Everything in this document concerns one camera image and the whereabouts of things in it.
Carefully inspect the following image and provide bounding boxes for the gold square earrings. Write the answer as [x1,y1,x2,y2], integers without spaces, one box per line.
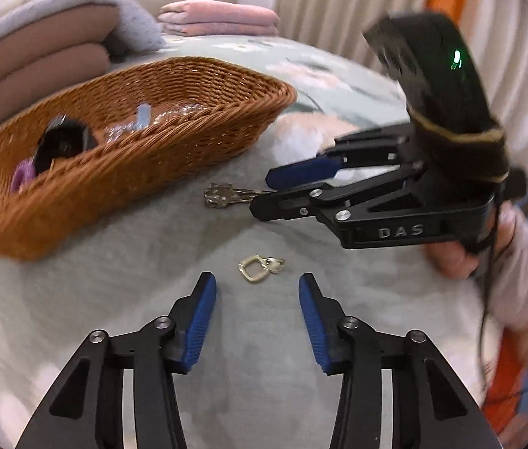
[238,254,285,284]

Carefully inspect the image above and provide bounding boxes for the person right hand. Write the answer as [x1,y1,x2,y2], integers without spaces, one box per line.
[423,241,480,280]

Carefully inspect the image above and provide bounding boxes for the brown folded quilt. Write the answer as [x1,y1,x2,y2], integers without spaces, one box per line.
[0,4,120,151]

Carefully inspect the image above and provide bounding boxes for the floral green bedspread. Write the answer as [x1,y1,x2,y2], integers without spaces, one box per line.
[0,130,499,448]

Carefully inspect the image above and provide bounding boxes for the pink folded blanket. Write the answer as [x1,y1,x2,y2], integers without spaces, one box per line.
[157,0,279,37]

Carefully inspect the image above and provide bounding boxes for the purple spiral hair tie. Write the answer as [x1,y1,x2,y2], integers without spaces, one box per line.
[9,158,37,194]

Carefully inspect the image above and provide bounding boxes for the brown wicker basket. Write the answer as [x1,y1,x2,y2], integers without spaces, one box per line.
[0,57,297,260]

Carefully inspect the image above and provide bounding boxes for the silver hair clip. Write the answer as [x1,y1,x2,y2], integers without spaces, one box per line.
[203,183,269,209]

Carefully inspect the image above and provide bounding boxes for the crystal flower bracelet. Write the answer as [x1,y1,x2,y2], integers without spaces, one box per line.
[102,102,154,144]

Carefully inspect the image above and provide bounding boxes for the clear bead bracelet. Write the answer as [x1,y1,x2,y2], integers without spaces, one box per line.
[151,102,209,125]

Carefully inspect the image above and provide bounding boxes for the black wrist watch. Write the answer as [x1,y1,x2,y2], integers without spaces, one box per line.
[33,116,98,175]

